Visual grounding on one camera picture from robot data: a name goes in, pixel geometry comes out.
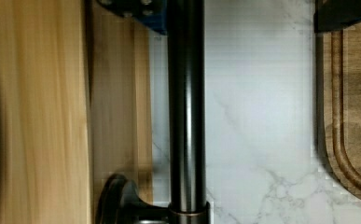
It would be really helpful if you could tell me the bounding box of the wooden drawer cabinet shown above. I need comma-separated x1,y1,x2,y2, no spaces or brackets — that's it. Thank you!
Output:
0,0,153,224

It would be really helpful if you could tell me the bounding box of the wooden serving tray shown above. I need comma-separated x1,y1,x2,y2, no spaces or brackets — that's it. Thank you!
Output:
321,23,361,200

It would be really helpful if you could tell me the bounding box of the gripper blue black right finger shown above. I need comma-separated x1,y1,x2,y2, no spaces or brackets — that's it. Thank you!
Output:
314,0,361,33

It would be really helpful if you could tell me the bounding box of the gripper blue black left finger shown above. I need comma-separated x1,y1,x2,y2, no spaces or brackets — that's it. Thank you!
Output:
96,0,167,35

